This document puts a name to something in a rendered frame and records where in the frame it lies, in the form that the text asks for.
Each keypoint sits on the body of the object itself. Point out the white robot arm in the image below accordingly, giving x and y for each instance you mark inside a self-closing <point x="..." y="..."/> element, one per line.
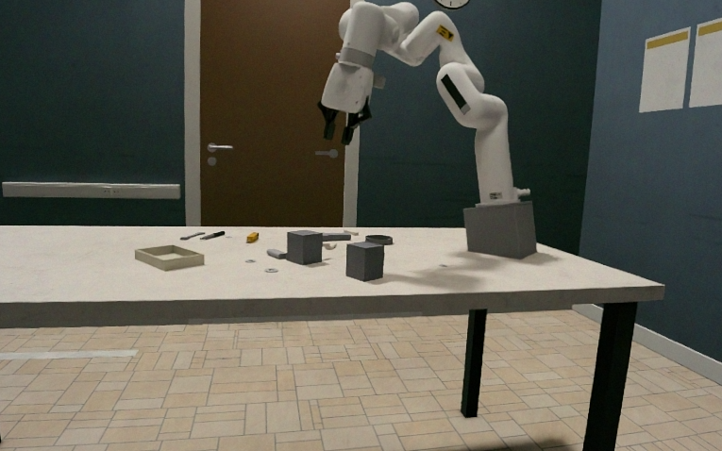
<point x="370" y="29"/>

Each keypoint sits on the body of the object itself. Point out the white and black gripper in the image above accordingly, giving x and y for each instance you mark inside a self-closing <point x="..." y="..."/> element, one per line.
<point x="346" y="85"/>

